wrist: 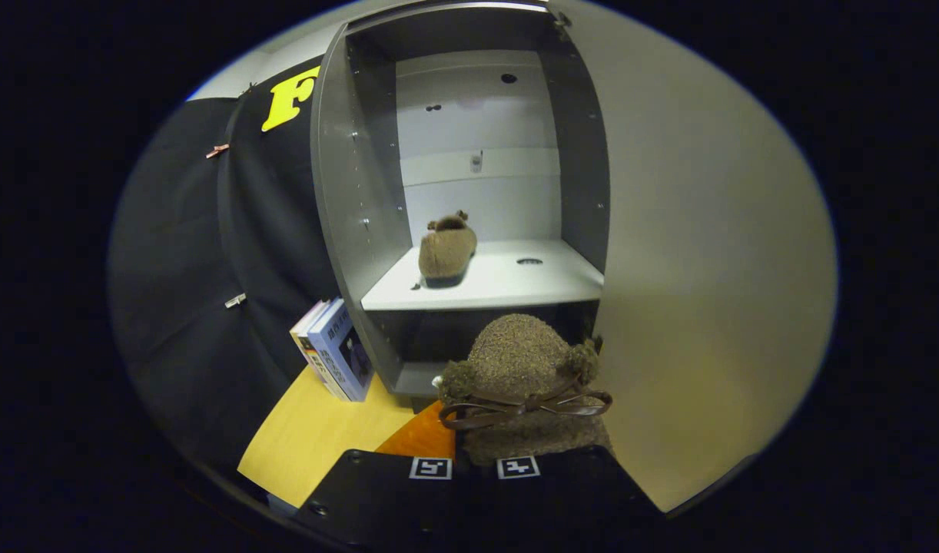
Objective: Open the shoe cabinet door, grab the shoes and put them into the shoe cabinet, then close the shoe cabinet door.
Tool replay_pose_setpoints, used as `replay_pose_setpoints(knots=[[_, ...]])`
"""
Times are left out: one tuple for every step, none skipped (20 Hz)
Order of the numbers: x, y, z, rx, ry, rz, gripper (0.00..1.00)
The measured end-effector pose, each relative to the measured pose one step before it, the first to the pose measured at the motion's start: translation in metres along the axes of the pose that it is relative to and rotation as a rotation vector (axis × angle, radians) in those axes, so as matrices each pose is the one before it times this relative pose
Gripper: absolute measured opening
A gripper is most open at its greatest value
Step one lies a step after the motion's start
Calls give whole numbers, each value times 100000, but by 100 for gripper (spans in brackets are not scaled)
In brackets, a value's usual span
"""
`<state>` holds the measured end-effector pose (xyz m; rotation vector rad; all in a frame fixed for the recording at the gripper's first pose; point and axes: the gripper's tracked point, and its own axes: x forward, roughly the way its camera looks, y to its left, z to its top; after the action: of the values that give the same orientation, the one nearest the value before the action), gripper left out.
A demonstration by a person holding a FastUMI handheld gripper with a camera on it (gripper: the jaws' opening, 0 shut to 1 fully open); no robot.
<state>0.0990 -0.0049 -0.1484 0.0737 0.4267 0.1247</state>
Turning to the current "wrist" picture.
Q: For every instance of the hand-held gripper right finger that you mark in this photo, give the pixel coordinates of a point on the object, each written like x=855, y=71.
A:
x=554, y=499

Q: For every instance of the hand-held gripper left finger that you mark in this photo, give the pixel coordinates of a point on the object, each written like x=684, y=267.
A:
x=377, y=491

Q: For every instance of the brown fuzzy shoe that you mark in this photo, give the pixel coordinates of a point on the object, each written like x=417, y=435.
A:
x=446, y=250
x=515, y=361

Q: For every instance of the beige shoe cabinet door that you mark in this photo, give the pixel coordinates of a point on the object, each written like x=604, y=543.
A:
x=708, y=269

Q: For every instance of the grey shoe cabinet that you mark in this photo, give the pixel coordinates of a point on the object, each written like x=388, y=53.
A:
x=346, y=215

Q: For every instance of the blue paperback book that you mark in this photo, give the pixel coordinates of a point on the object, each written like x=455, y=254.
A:
x=346, y=353

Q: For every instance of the white paperback book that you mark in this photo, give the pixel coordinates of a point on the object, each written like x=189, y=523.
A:
x=304, y=330
x=320, y=357

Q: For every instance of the silver clip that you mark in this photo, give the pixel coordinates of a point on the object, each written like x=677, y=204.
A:
x=235, y=300

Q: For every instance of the black backdrop cloth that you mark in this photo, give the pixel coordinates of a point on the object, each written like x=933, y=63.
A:
x=177, y=269

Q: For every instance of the pink clip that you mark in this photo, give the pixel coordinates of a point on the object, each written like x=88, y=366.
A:
x=217, y=150

